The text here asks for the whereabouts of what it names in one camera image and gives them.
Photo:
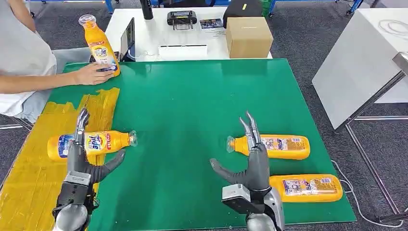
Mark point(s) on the person's right hand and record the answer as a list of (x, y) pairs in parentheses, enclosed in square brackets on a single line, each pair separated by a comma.
[(90, 75)]

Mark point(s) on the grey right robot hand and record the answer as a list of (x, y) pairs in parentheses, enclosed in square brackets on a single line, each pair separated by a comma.
[(258, 169)]

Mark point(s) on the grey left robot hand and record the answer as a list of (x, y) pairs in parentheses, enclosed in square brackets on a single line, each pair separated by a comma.
[(76, 159)]

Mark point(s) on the orange drink bottle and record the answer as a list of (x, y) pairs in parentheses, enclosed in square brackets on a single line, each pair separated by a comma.
[(306, 188), (113, 140), (283, 147), (95, 38)]

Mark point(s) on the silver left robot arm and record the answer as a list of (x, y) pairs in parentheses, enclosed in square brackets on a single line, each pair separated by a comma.
[(71, 218)]

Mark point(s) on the tablet in blue case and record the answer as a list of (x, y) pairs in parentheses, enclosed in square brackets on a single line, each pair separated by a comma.
[(128, 39)]

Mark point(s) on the yellow plastic sheet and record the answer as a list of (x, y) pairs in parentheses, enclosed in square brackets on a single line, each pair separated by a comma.
[(28, 191)]

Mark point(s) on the person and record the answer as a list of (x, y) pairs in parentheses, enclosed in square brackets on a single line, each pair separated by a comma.
[(22, 54)]

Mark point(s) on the black flask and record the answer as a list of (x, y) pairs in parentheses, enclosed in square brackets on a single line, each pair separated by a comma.
[(146, 9)]

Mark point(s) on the green table mat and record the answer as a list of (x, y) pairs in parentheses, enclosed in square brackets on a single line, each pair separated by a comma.
[(191, 105)]

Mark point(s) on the flat white box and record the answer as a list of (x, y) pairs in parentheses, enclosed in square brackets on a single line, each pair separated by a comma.
[(183, 51)]

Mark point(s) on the black handheld controller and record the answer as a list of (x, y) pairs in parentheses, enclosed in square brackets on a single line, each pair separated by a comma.
[(181, 18)]

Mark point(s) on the printed photo booklet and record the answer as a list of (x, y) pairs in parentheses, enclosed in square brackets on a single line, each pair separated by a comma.
[(211, 23)]

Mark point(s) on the brown cardboard box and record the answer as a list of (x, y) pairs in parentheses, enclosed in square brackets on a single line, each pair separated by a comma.
[(249, 38)]

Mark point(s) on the white table with metal legs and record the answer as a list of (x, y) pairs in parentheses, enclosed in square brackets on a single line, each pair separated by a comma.
[(355, 68)]

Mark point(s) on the black bag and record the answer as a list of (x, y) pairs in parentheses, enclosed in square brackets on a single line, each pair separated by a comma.
[(240, 9)]

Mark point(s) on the green crate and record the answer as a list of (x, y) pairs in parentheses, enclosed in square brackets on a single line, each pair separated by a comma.
[(267, 7)]

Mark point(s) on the grey metal plate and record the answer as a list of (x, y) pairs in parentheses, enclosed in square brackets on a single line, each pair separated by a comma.
[(401, 60)]

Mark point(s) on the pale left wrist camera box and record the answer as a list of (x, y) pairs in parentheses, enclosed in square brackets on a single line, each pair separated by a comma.
[(73, 191)]

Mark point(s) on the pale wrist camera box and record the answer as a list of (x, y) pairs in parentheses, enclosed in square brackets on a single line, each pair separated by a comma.
[(239, 199), (73, 191)]

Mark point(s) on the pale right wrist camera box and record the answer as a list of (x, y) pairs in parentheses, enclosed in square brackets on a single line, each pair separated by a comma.
[(239, 199)]

